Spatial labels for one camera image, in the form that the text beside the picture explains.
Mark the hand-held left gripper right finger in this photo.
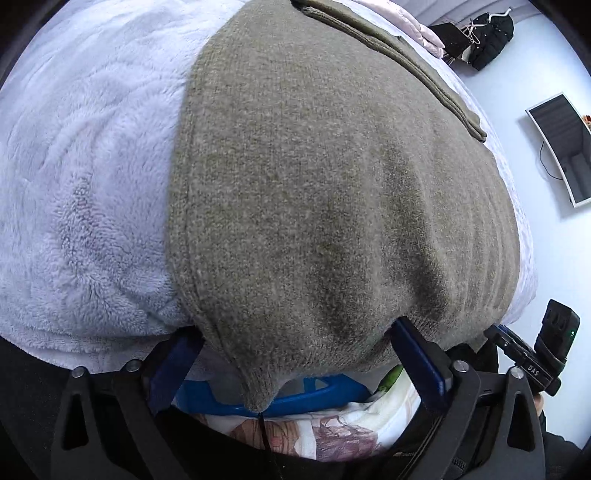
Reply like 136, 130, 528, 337
390, 316, 546, 480

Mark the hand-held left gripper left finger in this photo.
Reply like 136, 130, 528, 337
50, 329, 204, 480

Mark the olive brown knitted sweater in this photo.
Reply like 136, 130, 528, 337
166, 0, 520, 413

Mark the person's right forearm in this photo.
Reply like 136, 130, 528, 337
542, 406, 591, 480

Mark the blue plastic bar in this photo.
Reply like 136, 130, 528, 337
175, 375, 370, 418

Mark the printed white cloth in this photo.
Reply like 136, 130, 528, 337
203, 364, 421, 462

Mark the person's black clothing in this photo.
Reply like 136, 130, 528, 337
0, 335, 416, 480

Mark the lilac fleece bed blanket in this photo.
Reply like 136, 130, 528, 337
0, 0, 539, 374

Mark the black hanging jacket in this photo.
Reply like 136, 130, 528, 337
466, 11, 515, 71

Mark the black bag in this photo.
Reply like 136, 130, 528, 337
429, 21, 467, 58

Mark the pink quilted jacket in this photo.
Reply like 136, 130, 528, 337
351, 0, 446, 58

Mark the white pleated curtain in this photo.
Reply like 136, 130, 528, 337
402, 0, 527, 25

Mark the black screen cable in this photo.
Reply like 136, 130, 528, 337
539, 141, 565, 182

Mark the wall-mounted curved screen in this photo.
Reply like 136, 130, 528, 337
526, 92, 591, 207

